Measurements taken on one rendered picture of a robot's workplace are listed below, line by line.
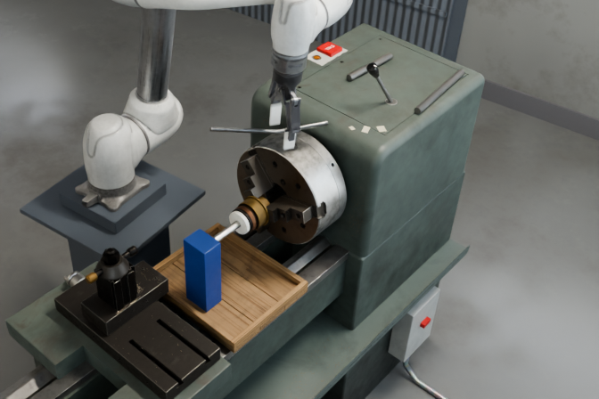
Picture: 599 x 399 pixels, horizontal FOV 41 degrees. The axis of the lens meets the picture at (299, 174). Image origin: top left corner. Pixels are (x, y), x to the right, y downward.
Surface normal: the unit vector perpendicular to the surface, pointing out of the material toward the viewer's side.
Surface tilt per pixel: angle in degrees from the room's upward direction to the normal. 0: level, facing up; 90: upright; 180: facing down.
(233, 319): 0
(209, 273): 90
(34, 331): 0
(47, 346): 0
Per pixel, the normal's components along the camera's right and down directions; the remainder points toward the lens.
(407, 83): 0.05, -0.77
